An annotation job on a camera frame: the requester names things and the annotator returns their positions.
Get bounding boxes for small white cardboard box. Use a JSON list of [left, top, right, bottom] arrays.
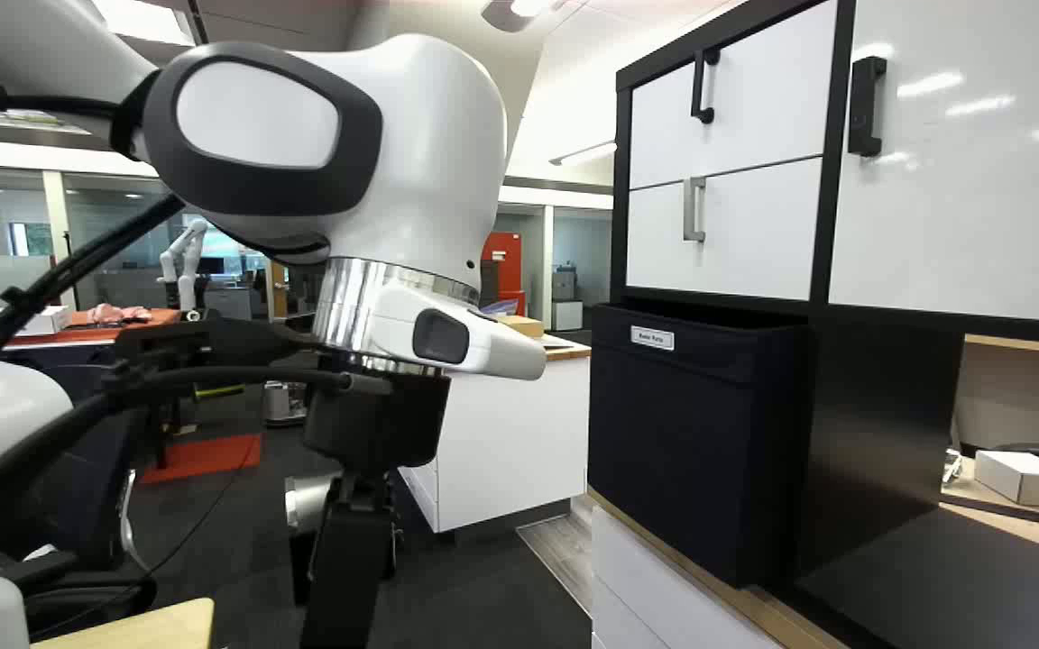
[[973, 449, 1039, 503]]

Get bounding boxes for black fabric storage bin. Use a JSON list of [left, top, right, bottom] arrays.
[[588, 308, 809, 583]]

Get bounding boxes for white bin label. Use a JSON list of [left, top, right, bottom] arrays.
[[631, 324, 674, 352]]

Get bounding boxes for white low cabinet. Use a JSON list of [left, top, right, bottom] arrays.
[[399, 334, 593, 533]]

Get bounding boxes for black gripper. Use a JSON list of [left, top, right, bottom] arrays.
[[299, 370, 451, 649]]

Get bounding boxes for white cabinet door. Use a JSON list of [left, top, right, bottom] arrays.
[[828, 0, 1039, 321]]

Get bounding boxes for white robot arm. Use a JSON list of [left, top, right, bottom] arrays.
[[0, 0, 543, 649]]

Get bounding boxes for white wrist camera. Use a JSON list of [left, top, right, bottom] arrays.
[[364, 286, 543, 380]]

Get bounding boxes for red fire extinguisher box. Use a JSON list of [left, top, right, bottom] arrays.
[[480, 231, 528, 315]]

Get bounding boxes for white top drawer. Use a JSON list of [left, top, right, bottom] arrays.
[[631, 0, 838, 187]]

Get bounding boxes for black frame file cabinet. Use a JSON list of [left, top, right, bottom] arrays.
[[611, 0, 1039, 649]]

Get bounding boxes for red topped table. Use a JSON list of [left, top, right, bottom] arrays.
[[9, 308, 179, 351]]

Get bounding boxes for black office chair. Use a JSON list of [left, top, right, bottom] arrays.
[[0, 412, 154, 639]]

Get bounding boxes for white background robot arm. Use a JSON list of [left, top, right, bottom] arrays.
[[159, 220, 208, 321]]

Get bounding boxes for red floor mat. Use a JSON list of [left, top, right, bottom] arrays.
[[141, 434, 262, 487]]

